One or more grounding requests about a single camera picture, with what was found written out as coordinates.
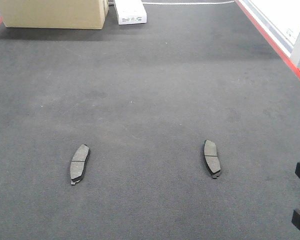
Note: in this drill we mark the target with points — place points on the grey brake pad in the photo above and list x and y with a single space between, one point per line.
211 158
78 164

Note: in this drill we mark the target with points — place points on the white carton box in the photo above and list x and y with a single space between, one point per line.
130 12

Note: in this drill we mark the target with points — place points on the cardboard box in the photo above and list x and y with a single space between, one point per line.
54 14

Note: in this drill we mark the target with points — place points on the red conveyor side rail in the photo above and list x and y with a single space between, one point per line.
270 40

